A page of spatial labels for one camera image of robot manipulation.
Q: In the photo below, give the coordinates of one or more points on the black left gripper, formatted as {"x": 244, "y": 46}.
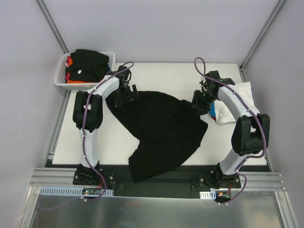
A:
{"x": 127, "y": 98}

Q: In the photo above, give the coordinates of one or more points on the white cable duct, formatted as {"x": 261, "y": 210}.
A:
{"x": 207, "y": 195}
{"x": 74, "y": 191}

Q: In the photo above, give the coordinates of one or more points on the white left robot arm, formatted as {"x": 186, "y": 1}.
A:
{"x": 88, "y": 117}

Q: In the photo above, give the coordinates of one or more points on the black t shirt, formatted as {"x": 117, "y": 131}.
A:
{"x": 98, "y": 59}
{"x": 167, "y": 128}

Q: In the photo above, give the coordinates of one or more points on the black t shirt in basket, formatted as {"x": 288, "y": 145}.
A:
{"x": 98, "y": 59}

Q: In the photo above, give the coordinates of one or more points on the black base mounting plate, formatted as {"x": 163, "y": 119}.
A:
{"x": 186, "y": 182}

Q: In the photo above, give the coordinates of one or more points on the dark blue t shirt in basket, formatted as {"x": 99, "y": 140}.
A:
{"x": 107, "y": 70}

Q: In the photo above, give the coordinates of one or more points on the white plastic laundry basket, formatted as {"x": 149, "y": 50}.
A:
{"x": 60, "y": 74}

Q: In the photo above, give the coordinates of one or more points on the right aluminium frame post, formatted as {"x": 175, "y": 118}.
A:
{"x": 264, "y": 30}

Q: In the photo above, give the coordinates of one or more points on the orange t shirt in basket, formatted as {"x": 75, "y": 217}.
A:
{"x": 70, "y": 62}

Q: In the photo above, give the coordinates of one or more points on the pink t shirt in basket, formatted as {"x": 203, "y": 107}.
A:
{"x": 67, "y": 64}

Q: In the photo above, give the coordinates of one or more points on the left white cable duct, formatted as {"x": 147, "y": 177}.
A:
{"x": 74, "y": 191}

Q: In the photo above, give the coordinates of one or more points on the aluminium front rail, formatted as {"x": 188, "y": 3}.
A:
{"x": 264, "y": 181}

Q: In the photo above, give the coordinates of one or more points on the white t shirt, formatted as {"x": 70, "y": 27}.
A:
{"x": 232, "y": 105}

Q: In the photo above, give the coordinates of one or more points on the aluminium frame post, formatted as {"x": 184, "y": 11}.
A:
{"x": 264, "y": 30}
{"x": 53, "y": 27}

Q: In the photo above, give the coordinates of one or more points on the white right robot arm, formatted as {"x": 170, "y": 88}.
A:
{"x": 251, "y": 133}

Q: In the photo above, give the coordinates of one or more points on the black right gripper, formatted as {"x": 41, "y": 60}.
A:
{"x": 199, "y": 102}

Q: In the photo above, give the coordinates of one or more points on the right white cable duct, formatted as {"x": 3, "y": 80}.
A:
{"x": 207, "y": 195}

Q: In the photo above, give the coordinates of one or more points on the left aluminium frame post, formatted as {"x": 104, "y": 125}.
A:
{"x": 53, "y": 27}

